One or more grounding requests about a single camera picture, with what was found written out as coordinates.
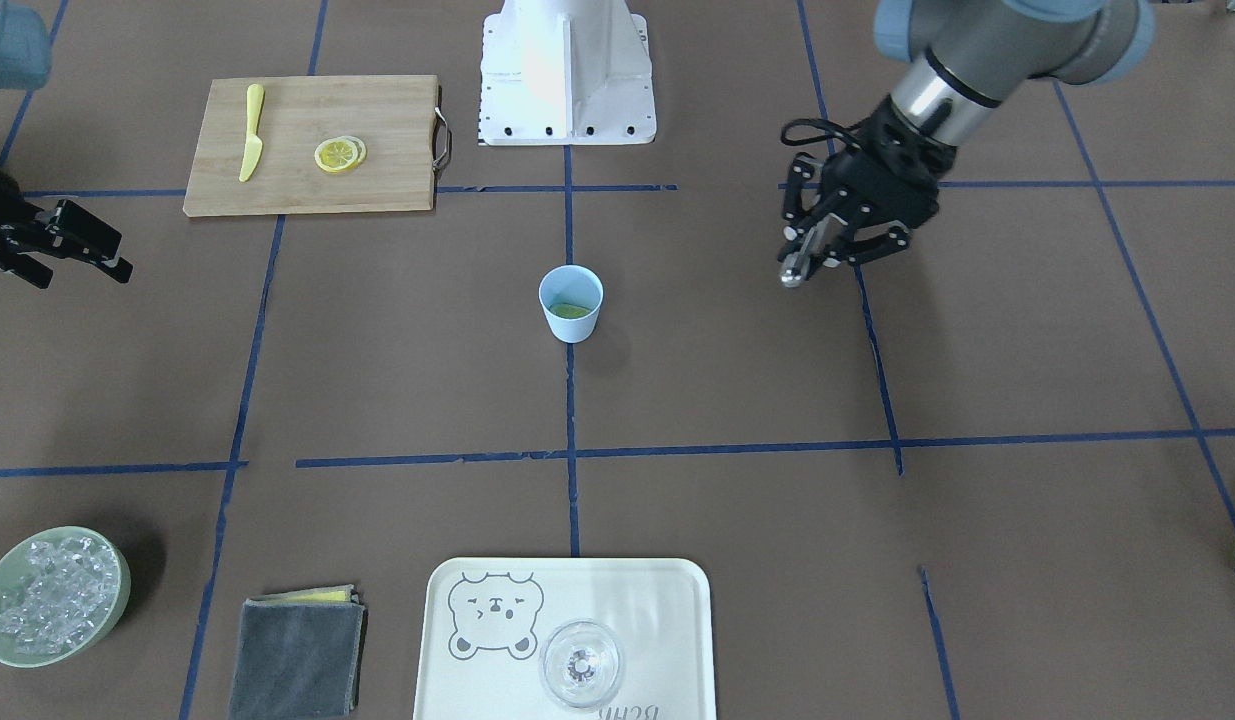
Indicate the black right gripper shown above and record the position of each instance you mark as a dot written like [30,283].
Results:
[49,232]

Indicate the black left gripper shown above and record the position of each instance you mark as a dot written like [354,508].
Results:
[824,187]

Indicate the steel muddler black tip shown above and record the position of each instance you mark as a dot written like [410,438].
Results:
[801,255]

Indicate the yellow lemon slice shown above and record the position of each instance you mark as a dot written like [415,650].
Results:
[569,311]

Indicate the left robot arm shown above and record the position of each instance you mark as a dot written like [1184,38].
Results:
[967,57]

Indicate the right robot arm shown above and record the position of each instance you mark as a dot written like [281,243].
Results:
[26,58]

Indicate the light blue cup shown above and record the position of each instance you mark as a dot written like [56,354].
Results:
[571,297]

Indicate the lemon slices on board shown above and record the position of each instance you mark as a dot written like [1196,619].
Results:
[339,154]

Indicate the wooden cutting board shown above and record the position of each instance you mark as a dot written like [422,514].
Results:
[396,116]

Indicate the yellow plastic knife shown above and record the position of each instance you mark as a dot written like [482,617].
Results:
[254,100]

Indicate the green bowl of ice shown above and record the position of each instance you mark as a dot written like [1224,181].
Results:
[62,591]

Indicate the grey folded cloth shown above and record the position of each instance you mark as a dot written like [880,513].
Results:
[298,655]

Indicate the clear wine glass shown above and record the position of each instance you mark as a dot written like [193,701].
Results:
[582,665]

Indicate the cream bear tray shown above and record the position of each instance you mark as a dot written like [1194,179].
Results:
[486,621]

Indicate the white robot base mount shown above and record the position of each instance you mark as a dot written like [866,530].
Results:
[566,73]

